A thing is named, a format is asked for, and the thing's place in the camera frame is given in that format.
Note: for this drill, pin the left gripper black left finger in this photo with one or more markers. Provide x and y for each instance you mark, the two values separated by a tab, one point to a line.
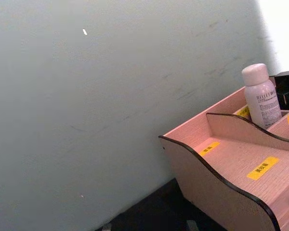
107	227

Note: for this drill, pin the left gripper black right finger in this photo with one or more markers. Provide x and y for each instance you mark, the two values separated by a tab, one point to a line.
192	226

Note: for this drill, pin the black table cloth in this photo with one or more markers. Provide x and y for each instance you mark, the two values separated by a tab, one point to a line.
159	211

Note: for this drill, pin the pink wooden desk organizer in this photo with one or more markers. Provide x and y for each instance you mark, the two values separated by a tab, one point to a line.
219	192

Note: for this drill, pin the small upper organizer drawer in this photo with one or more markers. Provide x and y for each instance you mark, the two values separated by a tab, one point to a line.
286	216

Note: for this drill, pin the white plastic spray bottle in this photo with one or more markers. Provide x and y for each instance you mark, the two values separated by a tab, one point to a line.
260	96

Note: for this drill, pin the pale grey wall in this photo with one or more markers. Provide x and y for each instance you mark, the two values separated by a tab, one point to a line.
86	96

